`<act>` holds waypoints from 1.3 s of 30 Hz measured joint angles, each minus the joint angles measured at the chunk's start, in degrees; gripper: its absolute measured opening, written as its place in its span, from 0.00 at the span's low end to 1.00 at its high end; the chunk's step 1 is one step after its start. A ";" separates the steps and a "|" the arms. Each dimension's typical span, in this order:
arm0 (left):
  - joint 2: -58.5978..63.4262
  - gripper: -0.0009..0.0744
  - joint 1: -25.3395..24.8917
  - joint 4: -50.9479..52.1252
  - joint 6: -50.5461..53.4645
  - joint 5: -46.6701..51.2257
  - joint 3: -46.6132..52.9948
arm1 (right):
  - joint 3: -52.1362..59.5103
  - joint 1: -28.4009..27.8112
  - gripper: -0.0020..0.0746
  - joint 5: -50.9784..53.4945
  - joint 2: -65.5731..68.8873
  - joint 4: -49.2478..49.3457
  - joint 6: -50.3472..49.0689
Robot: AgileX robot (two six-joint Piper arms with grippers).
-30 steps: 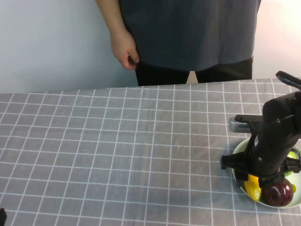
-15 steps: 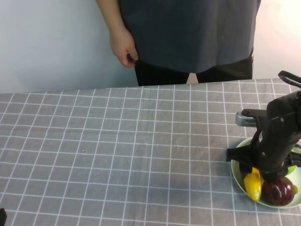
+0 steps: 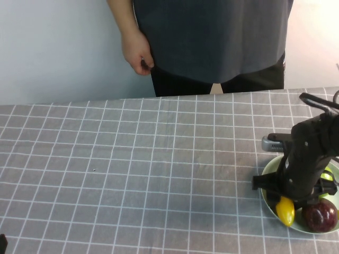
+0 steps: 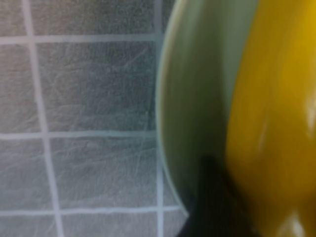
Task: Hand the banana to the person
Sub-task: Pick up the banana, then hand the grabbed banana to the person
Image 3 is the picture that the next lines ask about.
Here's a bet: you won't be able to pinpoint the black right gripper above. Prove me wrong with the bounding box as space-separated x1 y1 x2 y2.
252 148 339 206

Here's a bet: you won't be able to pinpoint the yellow plastic banana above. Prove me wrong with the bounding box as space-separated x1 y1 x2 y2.
275 196 296 227

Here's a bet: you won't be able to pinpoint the person's right forearm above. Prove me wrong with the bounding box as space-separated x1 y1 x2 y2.
105 0 141 38

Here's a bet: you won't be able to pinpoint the person in dark shirt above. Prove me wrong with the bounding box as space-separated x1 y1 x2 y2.
132 0 295 84

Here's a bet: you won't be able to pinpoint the person's right hand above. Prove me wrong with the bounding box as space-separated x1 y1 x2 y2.
121 29 155 77

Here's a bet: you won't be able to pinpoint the pale green plate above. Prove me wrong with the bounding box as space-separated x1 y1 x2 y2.
260 155 339 234

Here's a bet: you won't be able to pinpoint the dark purple round fruit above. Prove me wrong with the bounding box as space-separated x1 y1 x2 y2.
302 198 339 233

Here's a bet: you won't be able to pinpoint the black trousers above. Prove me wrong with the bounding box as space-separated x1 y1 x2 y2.
150 52 286 97

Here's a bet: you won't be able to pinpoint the grey white-checked tablecloth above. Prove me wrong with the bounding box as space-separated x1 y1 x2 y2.
0 87 339 254

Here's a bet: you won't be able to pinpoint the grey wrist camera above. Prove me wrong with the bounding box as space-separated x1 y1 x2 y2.
261 133 292 153

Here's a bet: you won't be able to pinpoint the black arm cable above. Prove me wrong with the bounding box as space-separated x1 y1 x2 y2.
299 89 339 117

